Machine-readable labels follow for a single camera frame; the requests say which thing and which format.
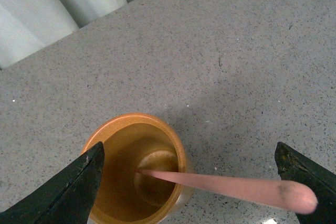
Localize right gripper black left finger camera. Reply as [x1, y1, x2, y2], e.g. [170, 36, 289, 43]
[1, 142, 104, 223]

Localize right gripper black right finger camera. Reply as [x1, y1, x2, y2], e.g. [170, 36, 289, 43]
[275, 142, 335, 224]

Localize pink chopstick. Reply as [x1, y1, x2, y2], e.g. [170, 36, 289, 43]
[136, 168, 318, 215]

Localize bamboo chopstick holder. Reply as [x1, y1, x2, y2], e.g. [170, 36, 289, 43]
[82, 113, 193, 223]

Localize white pleated curtain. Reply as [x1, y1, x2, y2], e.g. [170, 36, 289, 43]
[1, 0, 133, 69]

